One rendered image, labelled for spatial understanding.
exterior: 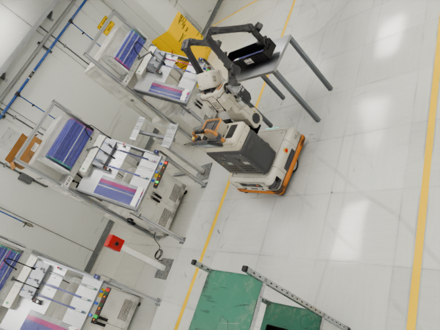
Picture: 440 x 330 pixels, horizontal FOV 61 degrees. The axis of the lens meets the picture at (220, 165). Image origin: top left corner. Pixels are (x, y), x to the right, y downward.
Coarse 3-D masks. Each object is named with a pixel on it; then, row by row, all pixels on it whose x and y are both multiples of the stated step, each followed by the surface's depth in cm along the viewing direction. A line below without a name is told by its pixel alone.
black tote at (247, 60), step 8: (240, 48) 373; (248, 48) 368; (256, 48) 364; (264, 48) 338; (272, 48) 345; (232, 56) 389; (240, 56) 385; (248, 56) 352; (256, 56) 347; (264, 56) 343; (240, 64) 368; (248, 64) 363
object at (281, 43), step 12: (288, 36) 351; (276, 48) 354; (300, 48) 360; (276, 60) 342; (240, 72) 379; (252, 72) 362; (264, 72) 346; (276, 72) 339; (288, 84) 349; (324, 84) 389; (300, 96) 360; (264, 120) 424
